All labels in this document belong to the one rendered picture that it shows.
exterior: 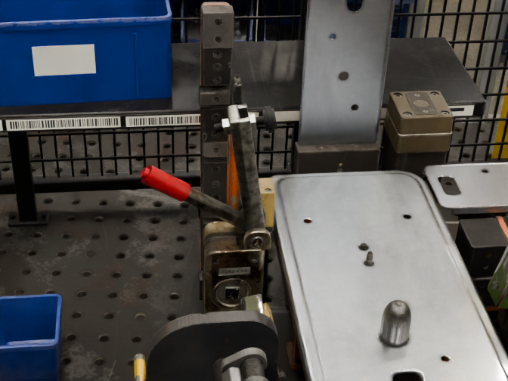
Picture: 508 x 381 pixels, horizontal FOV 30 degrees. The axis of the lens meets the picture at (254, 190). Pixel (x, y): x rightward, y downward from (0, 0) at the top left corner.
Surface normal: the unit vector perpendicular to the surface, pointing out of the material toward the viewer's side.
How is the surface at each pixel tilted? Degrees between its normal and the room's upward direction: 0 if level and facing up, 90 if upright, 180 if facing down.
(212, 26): 90
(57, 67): 90
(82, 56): 90
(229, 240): 0
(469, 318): 0
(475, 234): 0
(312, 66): 90
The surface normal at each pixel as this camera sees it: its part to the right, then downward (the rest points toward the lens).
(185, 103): 0.04, -0.82
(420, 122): 0.12, 0.55
